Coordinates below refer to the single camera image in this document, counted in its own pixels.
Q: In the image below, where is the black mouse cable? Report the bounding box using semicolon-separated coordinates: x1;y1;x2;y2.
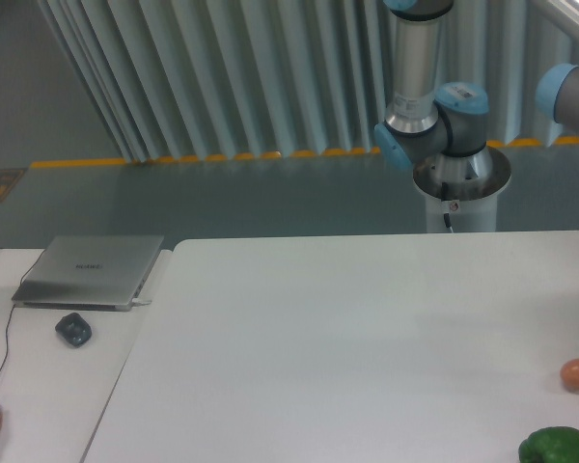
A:
0;248;47;404

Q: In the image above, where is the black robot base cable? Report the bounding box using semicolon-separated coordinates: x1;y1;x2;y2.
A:
440;180;455;234

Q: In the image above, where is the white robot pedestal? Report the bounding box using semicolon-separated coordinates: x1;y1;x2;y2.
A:
413;146;511;232

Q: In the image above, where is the white usb plug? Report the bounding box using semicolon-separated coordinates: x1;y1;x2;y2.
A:
131;298;152;307

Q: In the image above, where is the silver closed laptop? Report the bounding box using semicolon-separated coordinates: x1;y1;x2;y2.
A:
12;235;163;311

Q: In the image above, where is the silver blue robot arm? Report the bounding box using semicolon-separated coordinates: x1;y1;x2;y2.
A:
373;1;579;233

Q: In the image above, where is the green bell pepper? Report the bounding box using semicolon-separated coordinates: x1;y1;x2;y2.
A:
518;426;579;463

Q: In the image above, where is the white folding partition screen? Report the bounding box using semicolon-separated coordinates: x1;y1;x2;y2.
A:
40;1;579;162

